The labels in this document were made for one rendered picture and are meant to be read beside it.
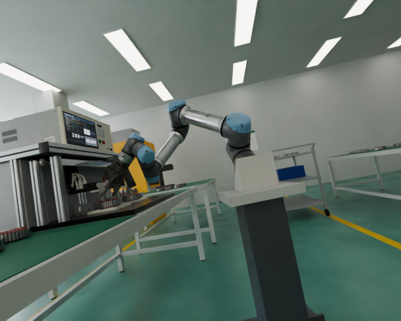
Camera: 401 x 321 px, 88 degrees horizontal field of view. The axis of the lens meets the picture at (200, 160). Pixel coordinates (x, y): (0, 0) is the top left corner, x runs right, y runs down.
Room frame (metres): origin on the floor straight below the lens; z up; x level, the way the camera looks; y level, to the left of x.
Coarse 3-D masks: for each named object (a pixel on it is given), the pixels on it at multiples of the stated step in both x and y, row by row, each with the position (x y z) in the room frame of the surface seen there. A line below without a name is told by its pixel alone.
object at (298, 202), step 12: (312, 144) 2.79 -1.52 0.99; (276, 156) 3.61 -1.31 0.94; (288, 156) 2.90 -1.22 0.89; (288, 168) 3.29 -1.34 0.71; (300, 168) 3.27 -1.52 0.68; (288, 180) 3.10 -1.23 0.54; (300, 180) 2.89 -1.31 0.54; (288, 204) 3.17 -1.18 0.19; (300, 204) 3.02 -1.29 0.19; (312, 204) 2.89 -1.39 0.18; (324, 204) 2.86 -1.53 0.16
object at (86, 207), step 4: (80, 204) 1.04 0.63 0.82; (84, 204) 1.05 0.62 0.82; (88, 204) 1.09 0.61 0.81; (92, 204) 1.12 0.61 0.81; (76, 208) 1.05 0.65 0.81; (84, 208) 1.05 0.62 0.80; (88, 208) 1.08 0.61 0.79; (92, 208) 1.11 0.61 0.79; (76, 212) 1.05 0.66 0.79; (84, 212) 1.04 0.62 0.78
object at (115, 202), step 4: (108, 200) 1.02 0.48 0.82; (112, 200) 1.03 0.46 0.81; (116, 200) 1.04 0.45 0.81; (120, 200) 1.07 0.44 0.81; (100, 204) 1.01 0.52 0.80; (104, 204) 1.01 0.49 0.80; (108, 204) 1.02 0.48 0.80; (112, 204) 1.02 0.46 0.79; (116, 204) 1.04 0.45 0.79; (100, 208) 1.03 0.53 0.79; (104, 208) 1.02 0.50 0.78
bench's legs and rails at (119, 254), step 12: (192, 204) 2.17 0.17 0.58; (192, 216) 2.17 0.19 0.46; (120, 252) 2.28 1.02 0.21; (132, 252) 2.26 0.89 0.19; (144, 252) 2.24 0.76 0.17; (108, 264) 2.05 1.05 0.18; (120, 264) 2.27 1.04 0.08; (72, 288) 1.62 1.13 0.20; (60, 300) 1.48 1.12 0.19; (48, 312) 1.38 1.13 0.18
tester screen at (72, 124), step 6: (66, 114) 1.03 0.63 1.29; (66, 120) 1.02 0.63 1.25; (72, 120) 1.07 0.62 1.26; (78, 120) 1.11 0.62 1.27; (84, 120) 1.16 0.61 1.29; (66, 126) 1.02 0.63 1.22; (72, 126) 1.06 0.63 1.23; (78, 126) 1.11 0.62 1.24; (84, 126) 1.16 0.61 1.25; (90, 126) 1.21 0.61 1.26; (66, 132) 1.01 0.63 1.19; (78, 132) 1.10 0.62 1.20; (78, 138) 1.09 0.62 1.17; (84, 138) 1.14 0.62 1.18; (96, 138) 1.25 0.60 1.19; (84, 144) 1.13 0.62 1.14
